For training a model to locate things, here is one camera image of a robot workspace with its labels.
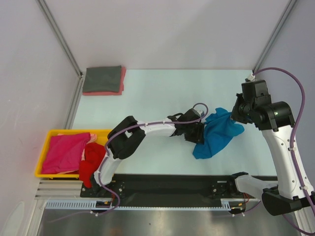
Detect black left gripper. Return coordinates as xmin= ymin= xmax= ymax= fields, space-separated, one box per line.
xmin=184 ymin=121 xmax=204 ymax=145

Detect blue t-shirt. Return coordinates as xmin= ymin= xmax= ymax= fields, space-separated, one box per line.
xmin=192 ymin=108 xmax=245 ymax=159

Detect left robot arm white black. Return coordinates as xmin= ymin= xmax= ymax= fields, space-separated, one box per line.
xmin=90 ymin=108 xmax=207 ymax=197

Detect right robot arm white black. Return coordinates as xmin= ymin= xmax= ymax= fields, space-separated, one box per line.
xmin=227 ymin=92 xmax=315 ymax=216

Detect yellow plastic bin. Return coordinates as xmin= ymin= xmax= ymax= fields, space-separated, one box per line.
xmin=35 ymin=129 xmax=110 ymax=178

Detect folded salmon pink t-shirt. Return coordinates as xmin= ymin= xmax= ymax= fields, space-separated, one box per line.
xmin=82 ymin=66 xmax=126 ymax=96

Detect folded grey t-shirt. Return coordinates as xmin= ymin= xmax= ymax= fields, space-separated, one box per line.
xmin=83 ymin=66 xmax=122 ymax=92

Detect red t-shirt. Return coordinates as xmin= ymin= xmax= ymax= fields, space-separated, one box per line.
xmin=78 ymin=143 xmax=106 ymax=188

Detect magenta t-shirt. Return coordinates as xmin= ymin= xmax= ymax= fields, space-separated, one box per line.
xmin=41 ymin=133 xmax=91 ymax=174

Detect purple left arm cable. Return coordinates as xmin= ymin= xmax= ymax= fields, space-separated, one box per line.
xmin=93 ymin=102 xmax=209 ymax=214

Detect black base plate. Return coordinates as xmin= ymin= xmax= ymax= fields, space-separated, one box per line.
xmin=80 ymin=174 xmax=250 ymax=204

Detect right aluminium frame post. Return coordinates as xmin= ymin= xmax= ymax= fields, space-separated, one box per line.
xmin=252 ymin=0 xmax=299 ymax=72

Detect grey slotted cable duct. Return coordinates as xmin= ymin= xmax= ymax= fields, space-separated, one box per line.
xmin=45 ymin=199 xmax=245 ymax=211

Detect aluminium front rail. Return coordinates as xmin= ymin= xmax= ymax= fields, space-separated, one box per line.
xmin=35 ymin=179 xmax=82 ymax=200

